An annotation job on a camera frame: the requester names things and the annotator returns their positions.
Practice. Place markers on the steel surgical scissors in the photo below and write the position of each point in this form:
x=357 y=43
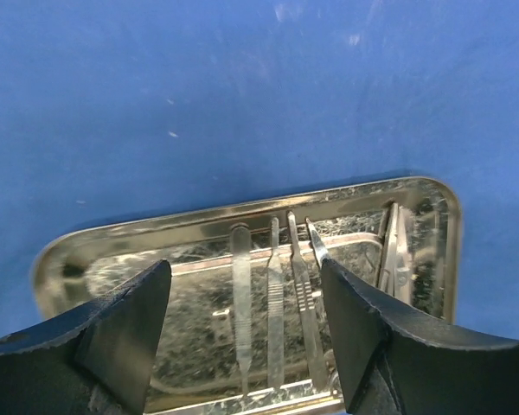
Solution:
x=396 y=271

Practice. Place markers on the steel instrument tray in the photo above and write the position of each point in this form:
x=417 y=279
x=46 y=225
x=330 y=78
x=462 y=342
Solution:
x=196 y=370

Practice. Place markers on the blue cloth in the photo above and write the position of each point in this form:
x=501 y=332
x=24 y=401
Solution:
x=115 y=110

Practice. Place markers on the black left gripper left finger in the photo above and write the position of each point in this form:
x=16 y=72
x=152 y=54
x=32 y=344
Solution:
x=96 y=358

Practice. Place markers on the pointed steel tweezers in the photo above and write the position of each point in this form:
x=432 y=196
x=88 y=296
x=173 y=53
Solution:
x=318 y=247

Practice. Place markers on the steel scalpel handle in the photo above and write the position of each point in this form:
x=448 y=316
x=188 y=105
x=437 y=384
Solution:
x=307 y=310
x=275 y=318

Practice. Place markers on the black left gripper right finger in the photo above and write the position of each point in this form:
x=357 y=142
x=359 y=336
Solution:
x=394 y=359

